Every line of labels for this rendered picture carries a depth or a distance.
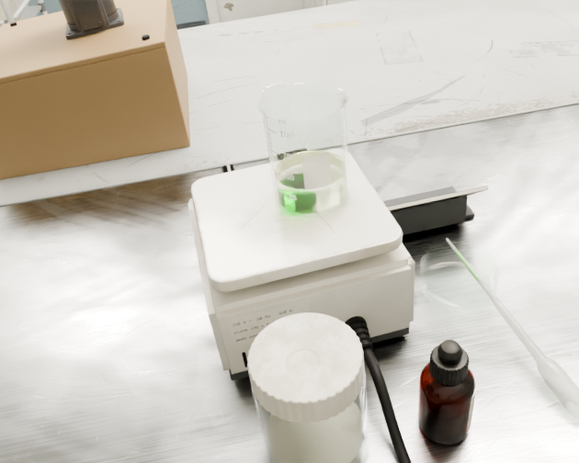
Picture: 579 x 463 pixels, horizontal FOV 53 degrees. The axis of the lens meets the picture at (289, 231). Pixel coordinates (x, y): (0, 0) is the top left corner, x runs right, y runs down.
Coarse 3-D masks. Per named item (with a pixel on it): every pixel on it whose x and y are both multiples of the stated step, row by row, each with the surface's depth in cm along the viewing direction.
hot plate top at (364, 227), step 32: (352, 160) 42; (192, 192) 41; (224, 192) 40; (256, 192) 40; (352, 192) 38; (224, 224) 37; (256, 224) 37; (288, 224) 36; (320, 224) 36; (352, 224) 36; (384, 224) 35; (224, 256) 35; (256, 256) 34; (288, 256) 34; (320, 256) 34; (352, 256) 34; (224, 288) 33
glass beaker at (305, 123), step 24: (264, 96) 35; (288, 96) 36; (312, 96) 36; (336, 96) 35; (264, 120) 34; (288, 120) 32; (312, 120) 32; (336, 120) 33; (288, 144) 33; (312, 144) 33; (336, 144) 34; (288, 168) 34; (312, 168) 34; (336, 168) 35; (288, 192) 36; (312, 192) 35; (336, 192) 36; (288, 216) 37; (312, 216) 36
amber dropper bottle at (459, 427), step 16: (432, 352) 31; (448, 352) 30; (464, 352) 30; (432, 368) 30; (448, 368) 30; (464, 368) 30; (432, 384) 31; (448, 384) 30; (464, 384) 31; (432, 400) 31; (448, 400) 30; (464, 400) 30; (432, 416) 32; (448, 416) 31; (464, 416) 31; (432, 432) 33; (448, 432) 32; (464, 432) 32
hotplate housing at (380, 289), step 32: (192, 224) 41; (384, 256) 36; (256, 288) 35; (288, 288) 34; (320, 288) 35; (352, 288) 35; (384, 288) 36; (224, 320) 34; (256, 320) 35; (352, 320) 36; (384, 320) 37; (224, 352) 36
